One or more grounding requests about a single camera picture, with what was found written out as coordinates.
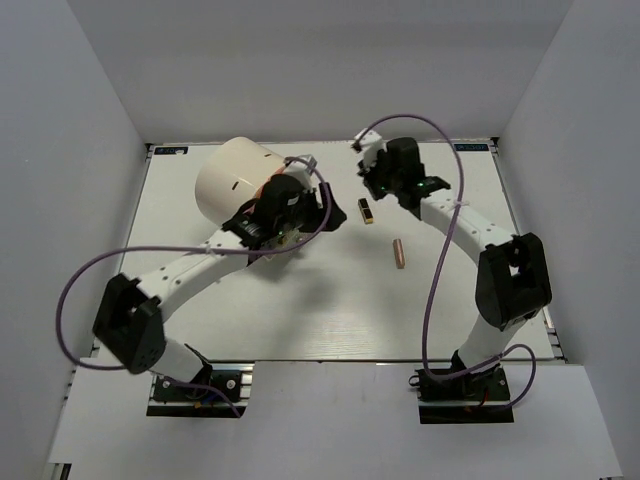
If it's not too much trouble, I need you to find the blue table logo sticker left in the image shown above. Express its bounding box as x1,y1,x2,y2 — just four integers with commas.
153,146,188,155

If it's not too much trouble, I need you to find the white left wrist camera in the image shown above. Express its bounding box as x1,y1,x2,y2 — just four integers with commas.
282,154,317,190

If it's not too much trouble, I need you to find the blue table logo sticker right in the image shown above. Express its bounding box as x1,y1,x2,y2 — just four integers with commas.
454,143,490,152

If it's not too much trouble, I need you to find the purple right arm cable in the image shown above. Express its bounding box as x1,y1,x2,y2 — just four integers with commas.
353,114,539,412

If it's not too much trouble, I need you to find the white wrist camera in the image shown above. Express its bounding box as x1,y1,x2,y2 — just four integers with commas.
282,154,317,190
351,129,385,171

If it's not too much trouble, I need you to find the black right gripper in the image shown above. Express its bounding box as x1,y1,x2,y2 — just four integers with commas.
357,151,402,202

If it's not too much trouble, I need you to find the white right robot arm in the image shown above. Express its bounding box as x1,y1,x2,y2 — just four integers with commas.
352,132,552,399

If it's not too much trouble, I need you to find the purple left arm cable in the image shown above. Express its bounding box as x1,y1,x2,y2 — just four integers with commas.
55,155,335,419

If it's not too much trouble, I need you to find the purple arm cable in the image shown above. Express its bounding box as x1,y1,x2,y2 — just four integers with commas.
353,114,539,412
55,155,335,419

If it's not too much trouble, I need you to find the blue table logo sticker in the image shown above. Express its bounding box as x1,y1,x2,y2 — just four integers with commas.
153,146,188,155
454,143,490,152

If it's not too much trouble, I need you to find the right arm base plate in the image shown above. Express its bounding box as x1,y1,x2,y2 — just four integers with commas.
408,366,514,425

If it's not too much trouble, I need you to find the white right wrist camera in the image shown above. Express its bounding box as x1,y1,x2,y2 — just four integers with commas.
351,129,385,171

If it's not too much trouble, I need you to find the cream round drawer organizer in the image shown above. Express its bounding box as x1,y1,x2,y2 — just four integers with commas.
193,135,321,261

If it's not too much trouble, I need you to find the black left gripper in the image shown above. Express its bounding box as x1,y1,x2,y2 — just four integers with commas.
275,182,347,236

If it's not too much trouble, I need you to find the black gold square lipstick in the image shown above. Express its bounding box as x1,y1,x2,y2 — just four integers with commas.
357,198,374,225

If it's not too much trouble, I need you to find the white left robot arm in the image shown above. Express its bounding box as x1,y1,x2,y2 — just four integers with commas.
93,174,347,399

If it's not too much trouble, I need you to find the rose gold lipstick tube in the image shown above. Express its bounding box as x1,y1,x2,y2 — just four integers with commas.
392,238,406,269

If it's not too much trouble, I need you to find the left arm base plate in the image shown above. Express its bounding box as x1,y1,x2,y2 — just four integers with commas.
146,363,254,419

